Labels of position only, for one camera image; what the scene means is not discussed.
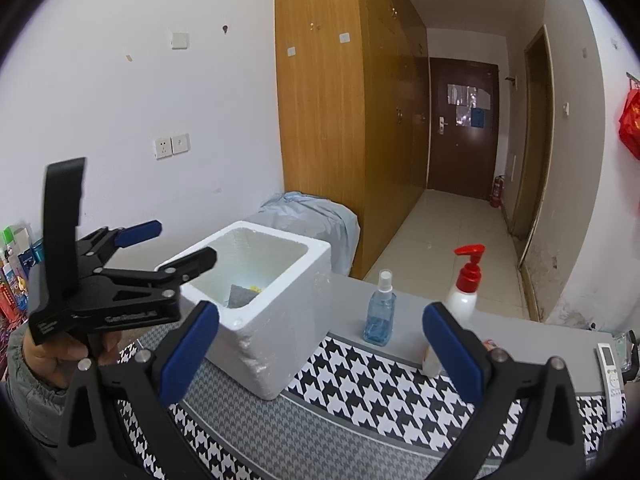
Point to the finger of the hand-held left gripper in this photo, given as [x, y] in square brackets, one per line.
[142, 230]
[195, 262]

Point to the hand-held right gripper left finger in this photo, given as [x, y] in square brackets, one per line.
[187, 355]

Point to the white wall plate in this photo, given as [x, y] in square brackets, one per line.
[180, 40]

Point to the stack of colourful boxes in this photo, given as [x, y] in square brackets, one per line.
[15, 270]

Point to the white pump bottle red cap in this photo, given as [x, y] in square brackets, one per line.
[462, 305]

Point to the wooden wardrobe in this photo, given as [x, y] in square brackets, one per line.
[320, 110]

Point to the person's left forearm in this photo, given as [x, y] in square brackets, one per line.
[30, 400]

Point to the white foam box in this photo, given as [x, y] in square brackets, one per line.
[280, 340]

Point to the white remote control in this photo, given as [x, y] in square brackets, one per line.
[611, 380]

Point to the white paper notice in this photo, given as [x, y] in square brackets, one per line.
[465, 95]

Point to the white wall socket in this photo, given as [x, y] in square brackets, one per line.
[163, 148]

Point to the blue spray bottle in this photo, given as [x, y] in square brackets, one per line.
[379, 320]

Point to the houndstooth table cloth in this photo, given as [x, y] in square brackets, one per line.
[380, 400]

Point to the blue paper notice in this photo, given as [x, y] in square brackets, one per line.
[478, 117]

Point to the person's left hand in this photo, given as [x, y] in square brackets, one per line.
[55, 360]

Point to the dark brown door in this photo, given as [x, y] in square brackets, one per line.
[460, 160]

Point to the grey cloth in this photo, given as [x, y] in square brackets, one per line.
[241, 296]

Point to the metal wall hook rack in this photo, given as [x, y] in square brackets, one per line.
[633, 77]

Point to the red fire extinguisher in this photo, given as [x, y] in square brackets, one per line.
[496, 192]

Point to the wooden side door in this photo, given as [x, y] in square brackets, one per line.
[532, 135]

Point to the red hanging bag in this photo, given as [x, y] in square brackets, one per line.
[631, 125]

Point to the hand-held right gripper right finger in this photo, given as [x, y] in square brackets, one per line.
[452, 355]

